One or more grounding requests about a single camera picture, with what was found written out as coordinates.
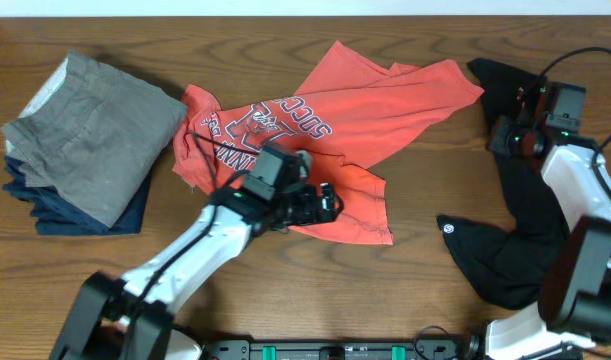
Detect red soccer t-shirt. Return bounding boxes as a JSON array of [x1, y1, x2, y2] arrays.
[[173, 42, 484, 245]]

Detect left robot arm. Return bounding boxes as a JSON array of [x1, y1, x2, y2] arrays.
[[50, 146, 344, 359]]

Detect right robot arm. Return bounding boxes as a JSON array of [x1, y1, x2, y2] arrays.
[[483, 81, 611, 359]]

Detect black garment with logo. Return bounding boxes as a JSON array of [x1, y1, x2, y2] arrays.
[[436, 58, 569, 310]]

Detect folded grey shorts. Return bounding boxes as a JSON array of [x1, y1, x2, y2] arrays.
[[1, 51, 187, 227]]

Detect folded navy blue garment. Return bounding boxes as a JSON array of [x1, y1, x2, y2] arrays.
[[2, 156, 151, 236]]

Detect small looped black cable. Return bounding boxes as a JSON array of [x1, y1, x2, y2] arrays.
[[412, 325, 459, 359]]

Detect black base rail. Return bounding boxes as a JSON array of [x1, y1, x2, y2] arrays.
[[200, 338, 462, 360]]

